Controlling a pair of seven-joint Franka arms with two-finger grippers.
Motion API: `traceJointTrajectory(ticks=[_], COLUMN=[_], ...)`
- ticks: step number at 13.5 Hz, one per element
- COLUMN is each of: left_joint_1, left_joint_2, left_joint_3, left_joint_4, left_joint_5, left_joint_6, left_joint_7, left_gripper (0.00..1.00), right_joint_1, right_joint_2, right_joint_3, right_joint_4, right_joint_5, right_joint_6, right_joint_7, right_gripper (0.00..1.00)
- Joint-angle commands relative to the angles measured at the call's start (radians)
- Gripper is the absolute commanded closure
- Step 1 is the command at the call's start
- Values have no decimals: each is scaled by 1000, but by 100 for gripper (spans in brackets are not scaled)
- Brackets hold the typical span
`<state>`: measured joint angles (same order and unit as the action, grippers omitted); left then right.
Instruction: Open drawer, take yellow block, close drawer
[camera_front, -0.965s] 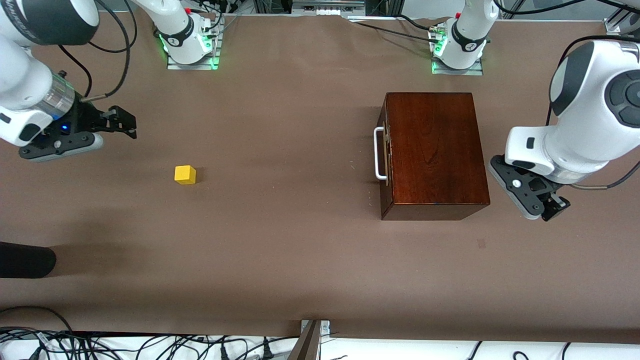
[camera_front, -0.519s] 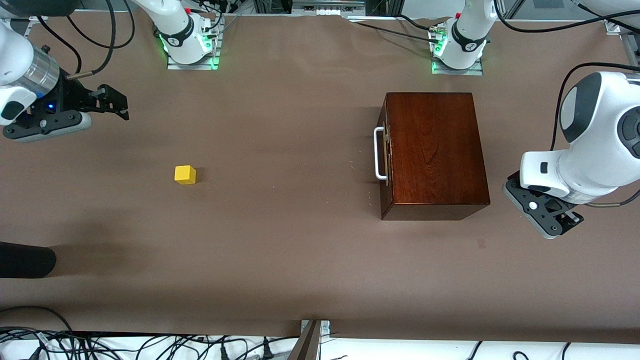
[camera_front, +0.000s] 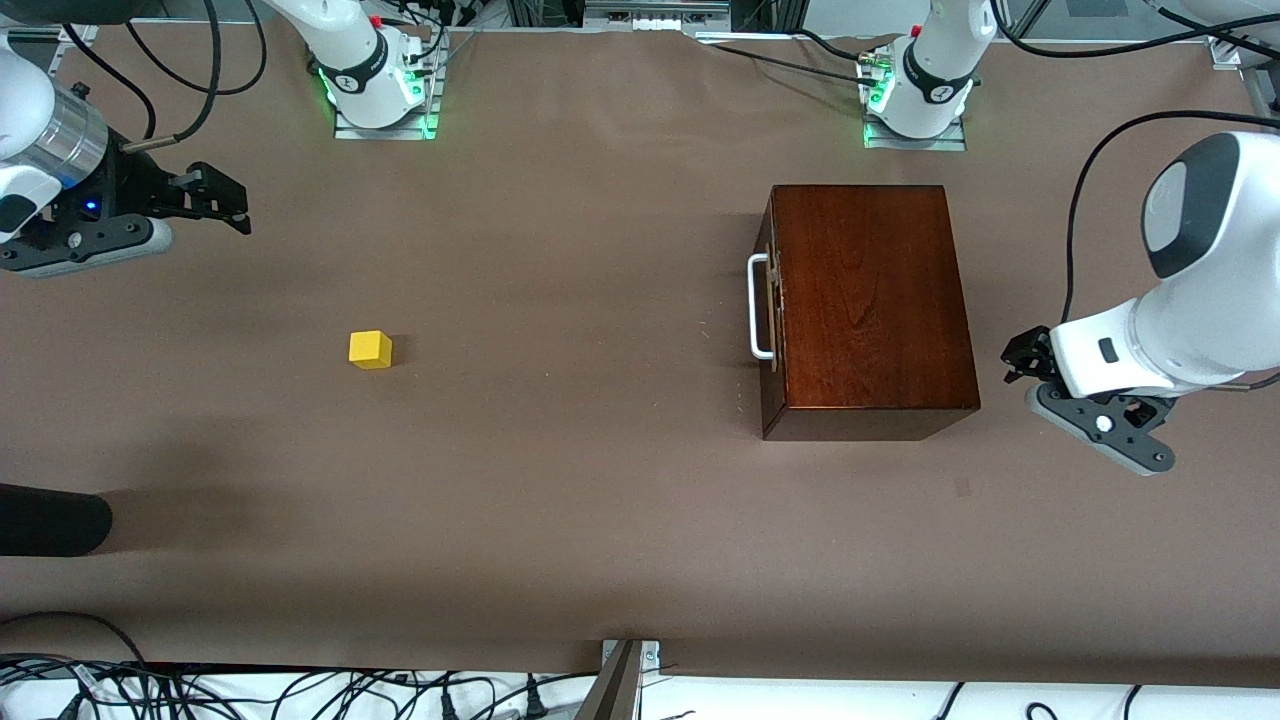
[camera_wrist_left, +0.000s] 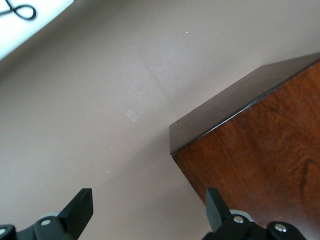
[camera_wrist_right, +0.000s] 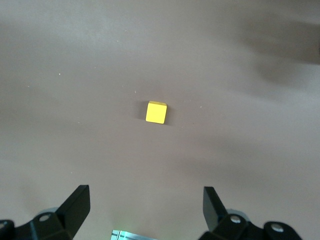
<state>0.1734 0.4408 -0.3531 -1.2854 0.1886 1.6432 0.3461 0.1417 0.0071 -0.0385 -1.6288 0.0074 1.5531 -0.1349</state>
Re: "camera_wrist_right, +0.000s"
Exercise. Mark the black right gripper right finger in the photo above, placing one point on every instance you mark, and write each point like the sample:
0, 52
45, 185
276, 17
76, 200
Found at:
215, 212

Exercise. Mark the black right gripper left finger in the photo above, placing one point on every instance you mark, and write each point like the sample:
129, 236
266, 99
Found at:
72, 212

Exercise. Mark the yellow cube block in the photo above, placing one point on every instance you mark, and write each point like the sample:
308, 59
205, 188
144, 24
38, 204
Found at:
156, 113

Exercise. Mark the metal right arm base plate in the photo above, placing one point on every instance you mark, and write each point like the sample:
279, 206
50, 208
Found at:
130, 236

